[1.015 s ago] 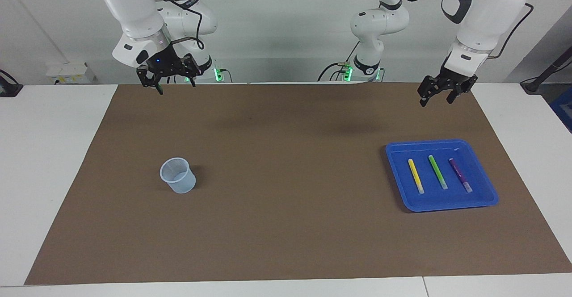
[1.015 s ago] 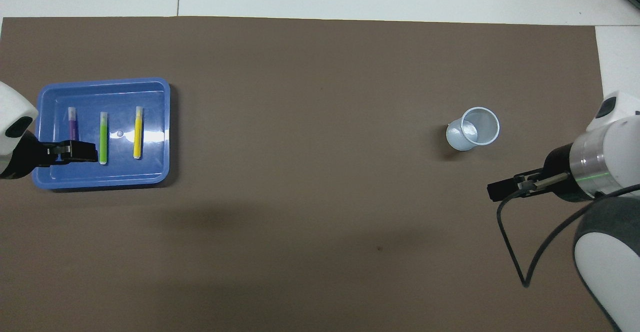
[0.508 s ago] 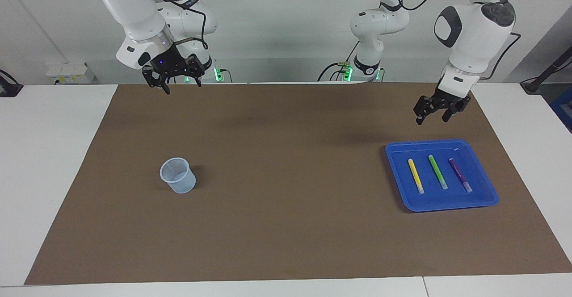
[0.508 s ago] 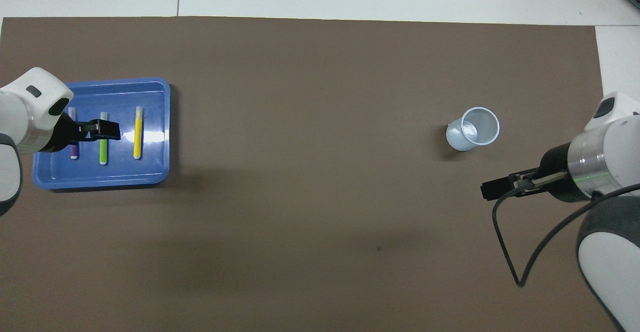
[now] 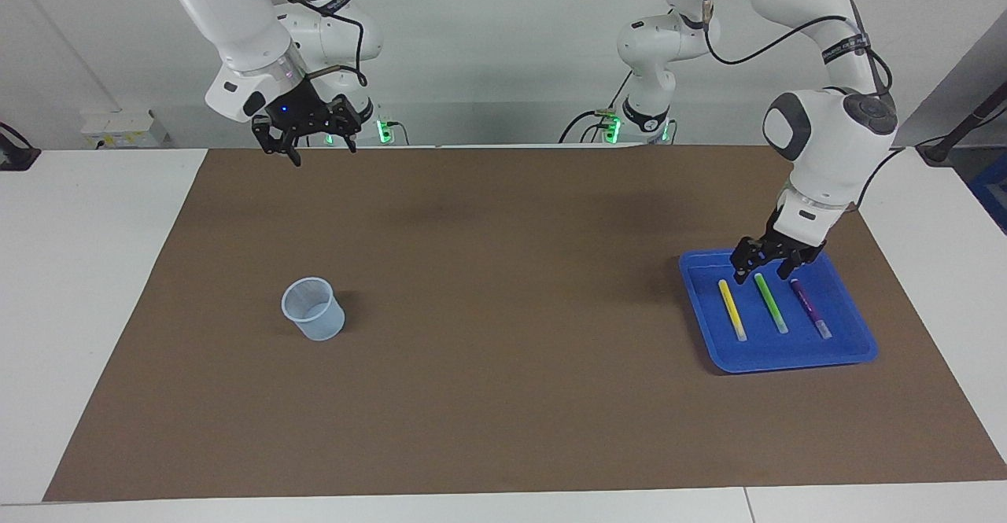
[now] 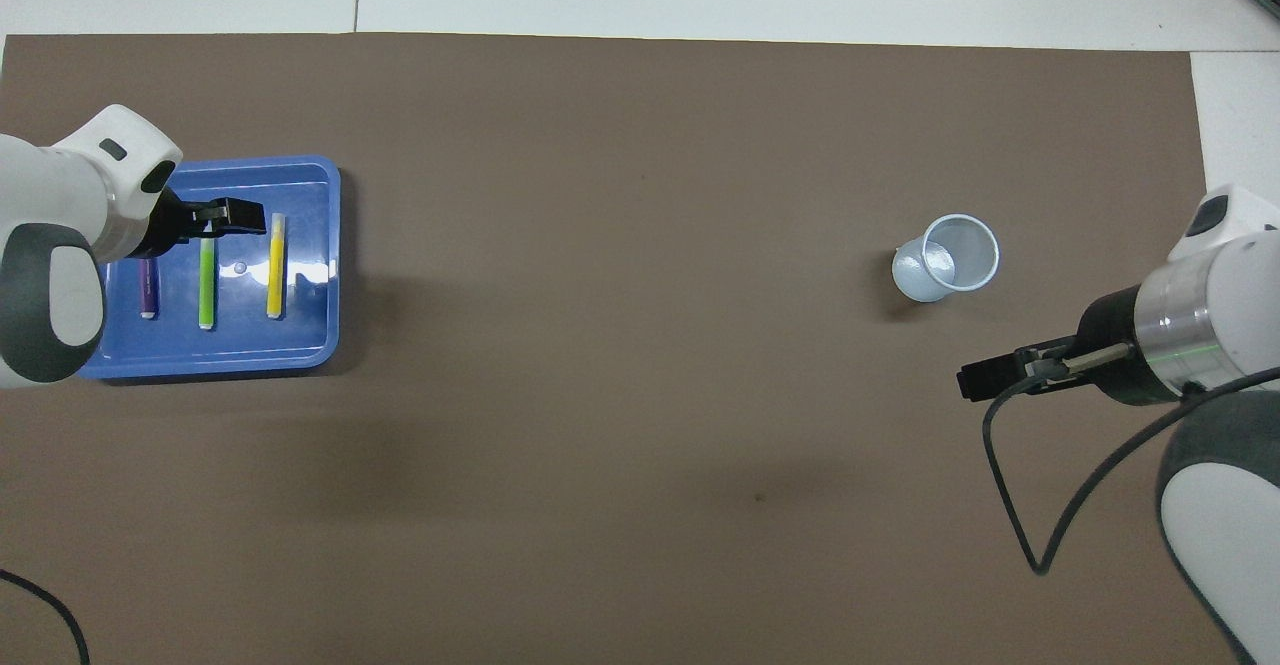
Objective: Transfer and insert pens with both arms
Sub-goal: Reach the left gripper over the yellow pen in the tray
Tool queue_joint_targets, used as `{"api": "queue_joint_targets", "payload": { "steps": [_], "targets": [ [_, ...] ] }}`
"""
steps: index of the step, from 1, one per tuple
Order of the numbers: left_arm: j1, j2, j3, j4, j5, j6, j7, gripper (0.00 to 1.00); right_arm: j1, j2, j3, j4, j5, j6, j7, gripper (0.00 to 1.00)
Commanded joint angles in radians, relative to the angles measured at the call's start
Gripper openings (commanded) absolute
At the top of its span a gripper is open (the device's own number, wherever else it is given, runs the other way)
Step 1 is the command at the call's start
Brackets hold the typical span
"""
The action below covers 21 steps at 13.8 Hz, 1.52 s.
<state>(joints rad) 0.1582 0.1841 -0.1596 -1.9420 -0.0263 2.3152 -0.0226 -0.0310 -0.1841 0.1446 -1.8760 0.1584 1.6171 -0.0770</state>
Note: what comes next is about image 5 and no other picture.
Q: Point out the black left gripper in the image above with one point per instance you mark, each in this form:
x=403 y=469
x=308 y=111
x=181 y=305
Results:
x=779 y=232

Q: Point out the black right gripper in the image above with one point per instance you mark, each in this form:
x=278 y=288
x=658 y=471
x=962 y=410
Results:
x=297 y=110

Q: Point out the green marker pen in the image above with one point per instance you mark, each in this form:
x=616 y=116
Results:
x=771 y=303

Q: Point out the purple marker pen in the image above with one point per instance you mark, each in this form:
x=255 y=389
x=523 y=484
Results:
x=810 y=308

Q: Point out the yellow marker pen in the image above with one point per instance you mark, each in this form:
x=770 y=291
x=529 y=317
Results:
x=732 y=309

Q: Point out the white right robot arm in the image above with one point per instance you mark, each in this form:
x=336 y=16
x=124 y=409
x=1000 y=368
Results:
x=236 y=27

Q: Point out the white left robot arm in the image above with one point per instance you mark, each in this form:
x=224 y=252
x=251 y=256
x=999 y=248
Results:
x=826 y=145

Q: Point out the blue plastic tray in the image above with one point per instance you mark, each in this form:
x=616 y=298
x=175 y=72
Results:
x=755 y=354

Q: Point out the black stand pole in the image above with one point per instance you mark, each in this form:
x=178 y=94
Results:
x=936 y=152

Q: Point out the translucent plastic cup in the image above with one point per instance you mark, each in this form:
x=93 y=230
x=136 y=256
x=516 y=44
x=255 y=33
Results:
x=315 y=322

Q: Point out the blue crate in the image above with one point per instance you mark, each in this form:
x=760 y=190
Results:
x=993 y=193

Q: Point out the brown table mat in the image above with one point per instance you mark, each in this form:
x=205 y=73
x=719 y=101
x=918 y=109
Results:
x=503 y=350

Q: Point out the white wall socket box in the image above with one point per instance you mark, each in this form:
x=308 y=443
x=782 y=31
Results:
x=118 y=126

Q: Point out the black clamp mount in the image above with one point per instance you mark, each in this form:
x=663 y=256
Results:
x=16 y=157

